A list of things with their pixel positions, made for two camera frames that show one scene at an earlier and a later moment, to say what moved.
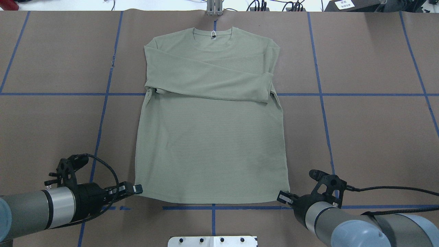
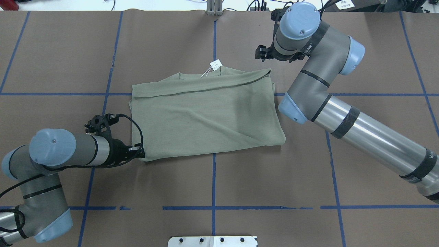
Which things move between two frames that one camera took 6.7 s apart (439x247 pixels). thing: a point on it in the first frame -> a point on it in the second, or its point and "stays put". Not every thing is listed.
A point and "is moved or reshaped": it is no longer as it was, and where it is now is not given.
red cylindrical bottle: [9, 5] stays put
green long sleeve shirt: [211, 129] is moved or reshaped
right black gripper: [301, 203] -> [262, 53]
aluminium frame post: [214, 8] stays put
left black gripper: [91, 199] -> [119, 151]
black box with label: [354, 6] stays put
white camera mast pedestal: [213, 241] stays put
